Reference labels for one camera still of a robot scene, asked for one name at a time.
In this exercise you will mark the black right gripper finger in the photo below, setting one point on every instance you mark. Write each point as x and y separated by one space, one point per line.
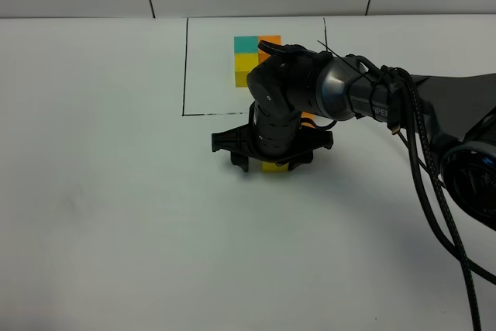
301 159
240 161

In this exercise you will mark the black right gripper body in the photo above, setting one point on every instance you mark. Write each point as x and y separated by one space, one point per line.
269 138

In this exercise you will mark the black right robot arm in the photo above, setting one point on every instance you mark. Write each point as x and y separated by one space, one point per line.
459 116

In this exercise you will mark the yellow template cube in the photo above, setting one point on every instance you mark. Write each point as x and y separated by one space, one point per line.
244 64

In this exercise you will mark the orange template cube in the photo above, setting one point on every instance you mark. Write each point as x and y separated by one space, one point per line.
262 54

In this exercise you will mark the teal template cube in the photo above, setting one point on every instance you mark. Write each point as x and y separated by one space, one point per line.
245 44

